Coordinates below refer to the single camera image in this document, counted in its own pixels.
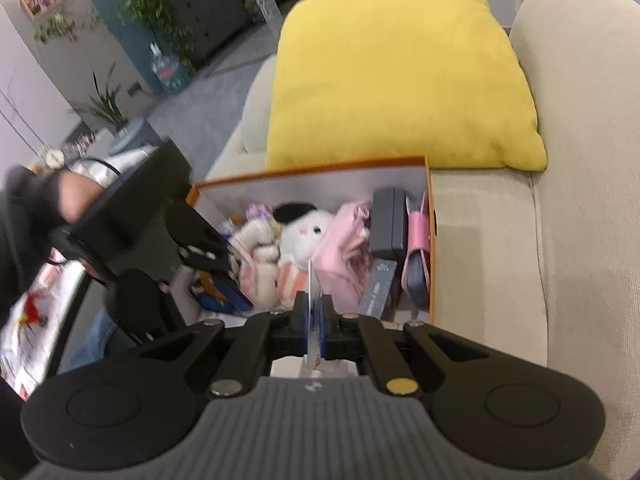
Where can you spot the blue box with cartoon print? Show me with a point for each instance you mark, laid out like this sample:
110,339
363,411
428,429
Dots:
225,295

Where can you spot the person's left leg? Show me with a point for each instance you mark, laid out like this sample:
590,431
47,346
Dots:
95,345

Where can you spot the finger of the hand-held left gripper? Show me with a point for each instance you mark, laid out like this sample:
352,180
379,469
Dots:
205,252

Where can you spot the hanging vine plant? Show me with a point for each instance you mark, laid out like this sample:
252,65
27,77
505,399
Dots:
65,27

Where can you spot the grey round bin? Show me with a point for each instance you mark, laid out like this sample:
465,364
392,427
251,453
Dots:
132,135

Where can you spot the climbing green plant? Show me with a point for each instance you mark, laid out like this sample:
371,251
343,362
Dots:
150,15

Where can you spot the dark grey box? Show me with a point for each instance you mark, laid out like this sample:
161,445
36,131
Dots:
387,225

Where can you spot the cream knitted plush toy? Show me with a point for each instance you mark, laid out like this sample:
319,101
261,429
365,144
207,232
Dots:
255,235

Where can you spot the orange cardboard box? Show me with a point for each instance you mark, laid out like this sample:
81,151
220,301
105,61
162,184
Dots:
310,187

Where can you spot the white paper bag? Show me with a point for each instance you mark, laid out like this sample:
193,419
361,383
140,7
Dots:
267,7

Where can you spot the blue water jug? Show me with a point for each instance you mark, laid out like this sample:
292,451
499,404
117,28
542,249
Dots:
169,72

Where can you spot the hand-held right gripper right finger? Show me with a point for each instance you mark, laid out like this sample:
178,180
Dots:
327,327

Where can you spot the dark grey cabinet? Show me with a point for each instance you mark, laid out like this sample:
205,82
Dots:
215,15

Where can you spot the yellow pillow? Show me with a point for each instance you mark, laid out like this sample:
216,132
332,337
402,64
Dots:
400,85

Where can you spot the pink wallet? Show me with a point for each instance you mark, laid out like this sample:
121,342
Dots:
417,230

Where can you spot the thin clear card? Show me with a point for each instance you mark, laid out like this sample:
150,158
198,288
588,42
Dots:
312,280

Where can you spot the small round white clock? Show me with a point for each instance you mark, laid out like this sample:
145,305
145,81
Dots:
55,157

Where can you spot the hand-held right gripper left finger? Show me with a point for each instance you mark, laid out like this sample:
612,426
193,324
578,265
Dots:
300,325

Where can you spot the black eared white plush dog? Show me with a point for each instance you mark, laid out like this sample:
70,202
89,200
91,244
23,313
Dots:
310,230

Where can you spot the small pink white plush toy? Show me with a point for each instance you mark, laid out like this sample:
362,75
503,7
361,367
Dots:
259,211

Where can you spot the small brown white plush toy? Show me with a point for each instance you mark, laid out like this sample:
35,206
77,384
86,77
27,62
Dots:
232,227

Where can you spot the beige sofa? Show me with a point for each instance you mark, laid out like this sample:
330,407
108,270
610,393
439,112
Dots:
575,210

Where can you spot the potted leafy plant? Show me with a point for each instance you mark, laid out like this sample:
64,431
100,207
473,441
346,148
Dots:
107,105

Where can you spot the dark box with light print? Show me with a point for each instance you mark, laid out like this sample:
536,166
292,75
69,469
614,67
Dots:
377,290

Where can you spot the person's left hand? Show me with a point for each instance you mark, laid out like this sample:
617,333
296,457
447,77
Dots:
80,195

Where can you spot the white red printed bag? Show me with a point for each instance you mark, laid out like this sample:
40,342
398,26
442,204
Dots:
35,320

